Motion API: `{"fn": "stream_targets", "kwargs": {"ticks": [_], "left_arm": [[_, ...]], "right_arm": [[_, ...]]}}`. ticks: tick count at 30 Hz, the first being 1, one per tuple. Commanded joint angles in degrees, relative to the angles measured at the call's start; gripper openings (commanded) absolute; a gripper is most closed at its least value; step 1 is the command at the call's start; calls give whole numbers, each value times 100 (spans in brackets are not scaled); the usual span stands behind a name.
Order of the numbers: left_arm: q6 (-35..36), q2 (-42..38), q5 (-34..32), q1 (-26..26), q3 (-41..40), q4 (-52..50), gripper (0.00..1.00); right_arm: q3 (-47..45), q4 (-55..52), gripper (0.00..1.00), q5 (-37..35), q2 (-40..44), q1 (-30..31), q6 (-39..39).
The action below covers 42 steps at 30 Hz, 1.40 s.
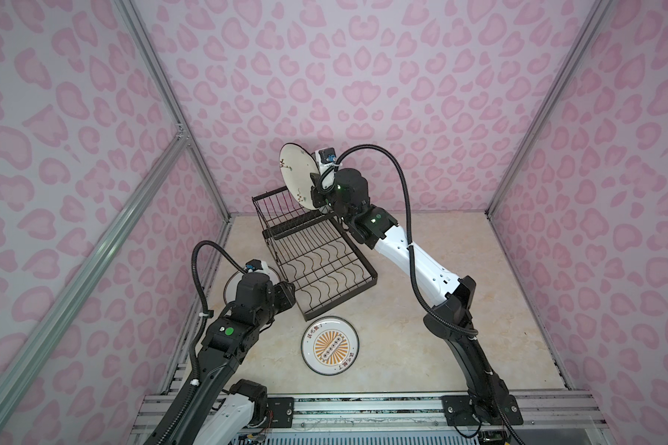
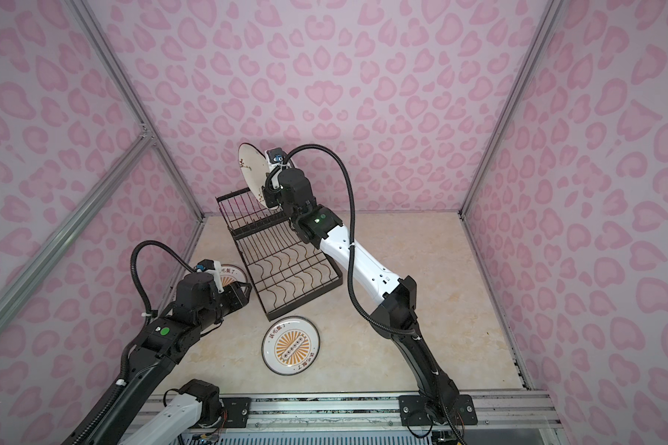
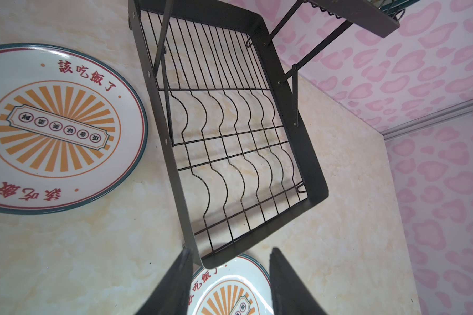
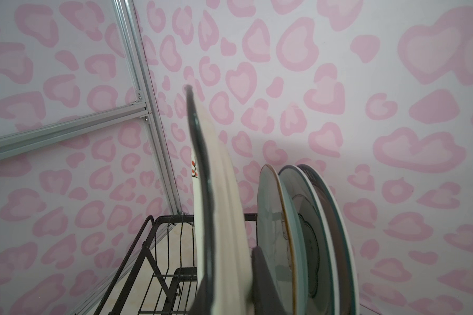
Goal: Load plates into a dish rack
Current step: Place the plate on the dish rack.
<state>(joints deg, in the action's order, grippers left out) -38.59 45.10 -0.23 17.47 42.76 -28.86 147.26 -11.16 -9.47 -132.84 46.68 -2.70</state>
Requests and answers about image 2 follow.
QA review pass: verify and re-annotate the cream floral rim plate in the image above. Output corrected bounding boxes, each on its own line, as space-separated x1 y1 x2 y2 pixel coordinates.
239 143 269 209

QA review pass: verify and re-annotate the orange sunburst plate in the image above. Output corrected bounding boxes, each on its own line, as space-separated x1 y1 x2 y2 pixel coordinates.
213 264 249 287
261 316 321 376

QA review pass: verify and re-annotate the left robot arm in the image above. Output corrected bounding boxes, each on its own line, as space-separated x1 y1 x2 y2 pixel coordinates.
64 273 252 444

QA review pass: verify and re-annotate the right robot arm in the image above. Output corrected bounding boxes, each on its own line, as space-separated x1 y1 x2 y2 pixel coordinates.
256 167 460 425

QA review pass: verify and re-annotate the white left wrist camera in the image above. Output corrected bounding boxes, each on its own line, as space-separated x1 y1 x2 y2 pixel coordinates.
194 260 224 293

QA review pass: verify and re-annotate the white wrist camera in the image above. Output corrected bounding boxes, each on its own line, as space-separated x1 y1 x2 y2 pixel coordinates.
194 260 224 293
265 148 287 172

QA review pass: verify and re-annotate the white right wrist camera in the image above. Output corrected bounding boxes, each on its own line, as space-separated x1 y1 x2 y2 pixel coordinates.
265 148 287 172

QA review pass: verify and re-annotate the black wire dish rack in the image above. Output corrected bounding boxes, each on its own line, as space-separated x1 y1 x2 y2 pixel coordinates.
216 188 343 321

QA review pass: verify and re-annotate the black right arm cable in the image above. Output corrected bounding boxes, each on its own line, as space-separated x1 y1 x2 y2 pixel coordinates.
280 143 469 445

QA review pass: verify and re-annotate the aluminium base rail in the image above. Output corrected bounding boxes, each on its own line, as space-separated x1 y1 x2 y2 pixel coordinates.
121 388 563 445

